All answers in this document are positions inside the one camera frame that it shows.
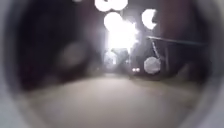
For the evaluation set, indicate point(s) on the bright street lamp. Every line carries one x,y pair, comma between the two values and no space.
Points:
122,36

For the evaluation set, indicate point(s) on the vehicle with headlights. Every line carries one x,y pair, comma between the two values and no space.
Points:
136,70

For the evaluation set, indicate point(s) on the pale paved path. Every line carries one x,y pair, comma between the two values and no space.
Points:
110,103

